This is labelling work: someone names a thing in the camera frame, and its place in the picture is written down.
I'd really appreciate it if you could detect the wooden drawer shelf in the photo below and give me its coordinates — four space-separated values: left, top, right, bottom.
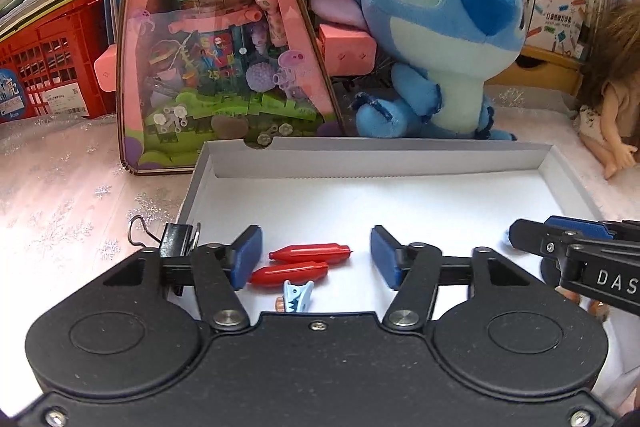
487 46 582 95

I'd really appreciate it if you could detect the light brown walnut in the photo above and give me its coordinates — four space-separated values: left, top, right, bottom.
555 286 611 323

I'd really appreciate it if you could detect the white cardboard tray box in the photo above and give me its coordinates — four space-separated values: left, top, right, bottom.
164 135 632 408

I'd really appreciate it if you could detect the small black binder clip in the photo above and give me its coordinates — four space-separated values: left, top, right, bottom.
127 215 201 258

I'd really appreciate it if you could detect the pink triangular diorama house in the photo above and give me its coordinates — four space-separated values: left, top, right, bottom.
96 0 376 174

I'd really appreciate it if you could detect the brown-haired baby doll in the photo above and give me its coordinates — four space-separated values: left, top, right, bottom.
575 1 640 180

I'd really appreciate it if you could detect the blue Stitch plush toy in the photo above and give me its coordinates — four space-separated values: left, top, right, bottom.
310 0 525 141

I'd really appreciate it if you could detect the white label printer box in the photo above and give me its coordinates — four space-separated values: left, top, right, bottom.
523 0 586 58

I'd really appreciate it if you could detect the pink snowflake tablecloth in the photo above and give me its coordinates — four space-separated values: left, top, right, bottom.
0 83 640 278

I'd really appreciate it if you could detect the red plastic crate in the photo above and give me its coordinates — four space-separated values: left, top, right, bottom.
1 0 115 124

